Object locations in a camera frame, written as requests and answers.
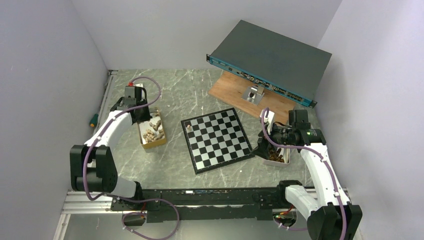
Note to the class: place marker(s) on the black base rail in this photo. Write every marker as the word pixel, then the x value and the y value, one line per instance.
pixel 258 203

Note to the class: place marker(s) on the wooden board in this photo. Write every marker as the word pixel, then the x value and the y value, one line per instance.
pixel 232 90

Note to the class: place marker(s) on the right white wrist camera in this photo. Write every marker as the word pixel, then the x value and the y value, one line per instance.
pixel 267 119

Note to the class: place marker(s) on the white tray with dark pieces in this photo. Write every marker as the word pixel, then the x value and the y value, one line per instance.
pixel 278 159

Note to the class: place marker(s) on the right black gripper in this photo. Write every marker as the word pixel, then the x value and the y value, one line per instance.
pixel 261 149

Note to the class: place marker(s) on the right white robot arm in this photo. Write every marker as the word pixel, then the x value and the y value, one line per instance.
pixel 330 215

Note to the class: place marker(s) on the orange green screwdriver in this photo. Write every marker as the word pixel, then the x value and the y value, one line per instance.
pixel 94 120

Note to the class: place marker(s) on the dark grey network switch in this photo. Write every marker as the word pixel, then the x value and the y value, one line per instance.
pixel 278 63

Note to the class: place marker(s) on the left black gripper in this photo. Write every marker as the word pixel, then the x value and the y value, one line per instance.
pixel 146 117

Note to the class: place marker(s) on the silver metal stand bracket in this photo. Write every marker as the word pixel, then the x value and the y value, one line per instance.
pixel 253 94

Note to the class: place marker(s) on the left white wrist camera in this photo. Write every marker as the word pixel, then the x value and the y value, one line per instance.
pixel 135 91

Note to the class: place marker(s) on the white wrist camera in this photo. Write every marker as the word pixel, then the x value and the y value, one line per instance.
pixel 135 91
pixel 267 119

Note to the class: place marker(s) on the black and white chessboard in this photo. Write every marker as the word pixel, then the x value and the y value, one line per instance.
pixel 216 140

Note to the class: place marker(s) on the gold tin tray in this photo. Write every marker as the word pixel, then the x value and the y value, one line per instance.
pixel 151 132

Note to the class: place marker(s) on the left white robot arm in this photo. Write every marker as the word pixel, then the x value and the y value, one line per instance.
pixel 92 166

